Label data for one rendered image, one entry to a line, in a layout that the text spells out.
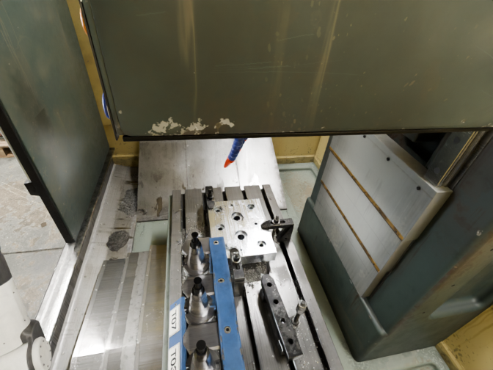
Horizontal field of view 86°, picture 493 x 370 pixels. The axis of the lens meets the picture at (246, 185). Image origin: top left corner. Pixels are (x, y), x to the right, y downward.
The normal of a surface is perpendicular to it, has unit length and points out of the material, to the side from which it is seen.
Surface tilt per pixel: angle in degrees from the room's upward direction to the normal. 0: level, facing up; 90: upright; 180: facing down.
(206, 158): 24
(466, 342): 90
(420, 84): 90
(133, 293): 8
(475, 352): 90
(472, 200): 90
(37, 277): 0
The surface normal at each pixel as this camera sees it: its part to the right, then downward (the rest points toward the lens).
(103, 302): 0.05, -0.85
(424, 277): -0.98, 0.07
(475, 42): 0.19, 0.64
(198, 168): 0.11, -0.43
